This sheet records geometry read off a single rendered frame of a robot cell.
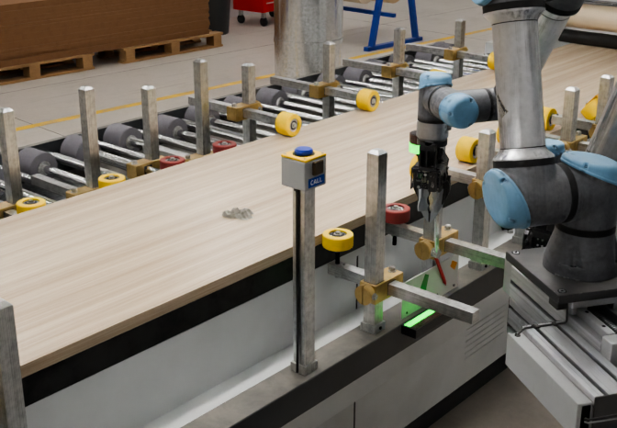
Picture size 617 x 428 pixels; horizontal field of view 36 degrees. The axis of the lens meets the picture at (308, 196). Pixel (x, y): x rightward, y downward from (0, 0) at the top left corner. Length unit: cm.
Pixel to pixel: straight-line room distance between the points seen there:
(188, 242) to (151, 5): 681
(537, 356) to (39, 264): 119
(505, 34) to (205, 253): 94
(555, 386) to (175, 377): 89
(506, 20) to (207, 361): 105
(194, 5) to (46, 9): 160
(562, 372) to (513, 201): 32
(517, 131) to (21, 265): 120
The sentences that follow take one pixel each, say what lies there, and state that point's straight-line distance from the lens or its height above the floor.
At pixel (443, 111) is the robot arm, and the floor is 129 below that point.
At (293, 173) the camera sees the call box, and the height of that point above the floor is 119.
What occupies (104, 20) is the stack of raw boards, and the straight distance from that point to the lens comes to 882.
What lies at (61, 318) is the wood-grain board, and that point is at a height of 90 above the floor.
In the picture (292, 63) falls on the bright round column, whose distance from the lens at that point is 656.
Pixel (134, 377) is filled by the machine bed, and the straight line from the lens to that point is 213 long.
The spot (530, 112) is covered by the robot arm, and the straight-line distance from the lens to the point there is 181.
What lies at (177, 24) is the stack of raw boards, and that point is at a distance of 931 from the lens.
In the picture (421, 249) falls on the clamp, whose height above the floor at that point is 85.
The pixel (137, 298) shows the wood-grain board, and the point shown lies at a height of 90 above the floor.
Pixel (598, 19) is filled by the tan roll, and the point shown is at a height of 105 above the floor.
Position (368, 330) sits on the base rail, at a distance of 238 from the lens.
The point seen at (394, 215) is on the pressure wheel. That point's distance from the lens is 258.
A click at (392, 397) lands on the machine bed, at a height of 25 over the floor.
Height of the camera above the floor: 182
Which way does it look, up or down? 20 degrees down
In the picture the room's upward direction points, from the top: straight up
